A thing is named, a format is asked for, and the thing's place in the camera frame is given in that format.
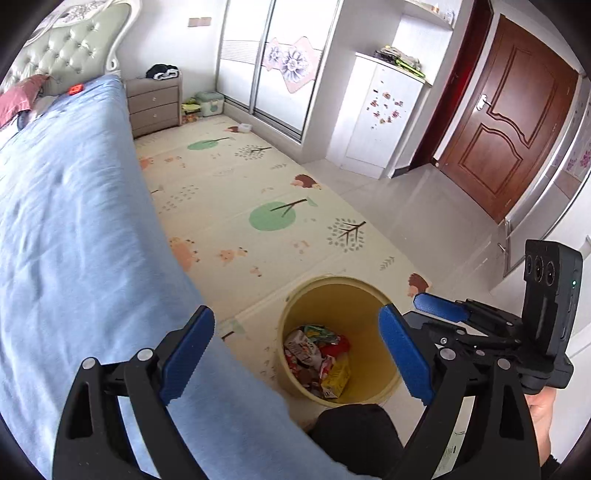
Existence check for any blue bed sheet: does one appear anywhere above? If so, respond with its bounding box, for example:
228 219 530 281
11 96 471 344
1 75 349 479

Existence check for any brown nightstand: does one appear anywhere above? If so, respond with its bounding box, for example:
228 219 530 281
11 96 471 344
125 77 182 138

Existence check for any green white storage box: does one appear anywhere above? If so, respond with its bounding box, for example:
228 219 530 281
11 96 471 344
194 91 224 117

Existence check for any yellow trash bin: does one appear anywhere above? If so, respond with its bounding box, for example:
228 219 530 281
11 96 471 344
276 276 401 407

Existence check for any person's black-clad knee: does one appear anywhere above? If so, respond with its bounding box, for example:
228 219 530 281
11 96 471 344
308 404 404 479

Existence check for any small orange object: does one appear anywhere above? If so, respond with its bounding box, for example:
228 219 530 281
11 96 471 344
68 83 84 96

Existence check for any stack of books on cabinet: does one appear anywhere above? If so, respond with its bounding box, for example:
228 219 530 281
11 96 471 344
375 45 426 79

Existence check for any brown wooden door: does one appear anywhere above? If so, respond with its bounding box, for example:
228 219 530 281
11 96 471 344
440 17 578 222

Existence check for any person's right hand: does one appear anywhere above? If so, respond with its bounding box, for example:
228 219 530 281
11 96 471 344
525 386 557 465

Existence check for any yellow banana milk carton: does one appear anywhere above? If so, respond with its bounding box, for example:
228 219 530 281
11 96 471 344
321 353 351 400

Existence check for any white corner shelf cabinet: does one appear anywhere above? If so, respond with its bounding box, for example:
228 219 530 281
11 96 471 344
325 1 463 179

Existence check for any black white clothes pile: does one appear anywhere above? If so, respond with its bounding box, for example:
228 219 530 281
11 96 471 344
145 63 179 81

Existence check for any green tufted headboard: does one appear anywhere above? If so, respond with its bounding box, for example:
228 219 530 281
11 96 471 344
1 1 142 96

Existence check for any white yogurt bottle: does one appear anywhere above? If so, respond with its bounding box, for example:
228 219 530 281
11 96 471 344
283 330 322 370

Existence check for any black camera module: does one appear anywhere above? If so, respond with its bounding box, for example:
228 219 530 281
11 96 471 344
522 239 583 359

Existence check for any cream patterned play mat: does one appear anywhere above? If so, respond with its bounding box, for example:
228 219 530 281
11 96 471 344
135 116 430 434

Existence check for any pink pillow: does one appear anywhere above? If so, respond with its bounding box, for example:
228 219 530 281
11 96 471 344
0 74 49 128

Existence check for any white sliding wardrobe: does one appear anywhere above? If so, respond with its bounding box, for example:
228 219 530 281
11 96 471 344
216 0 341 141

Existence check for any red cloth pouch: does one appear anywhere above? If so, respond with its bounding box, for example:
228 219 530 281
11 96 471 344
318 335 351 359

